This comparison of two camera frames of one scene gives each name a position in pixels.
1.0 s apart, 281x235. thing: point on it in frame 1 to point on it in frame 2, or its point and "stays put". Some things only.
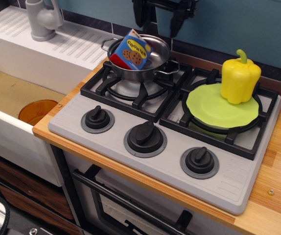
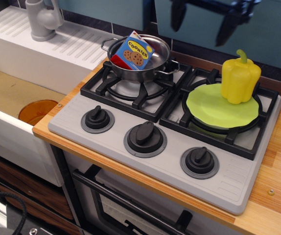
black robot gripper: [182, 9] to [243, 9]
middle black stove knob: [145, 140] stays put
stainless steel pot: [157, 63] stays put
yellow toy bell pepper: [240, 79] stays put
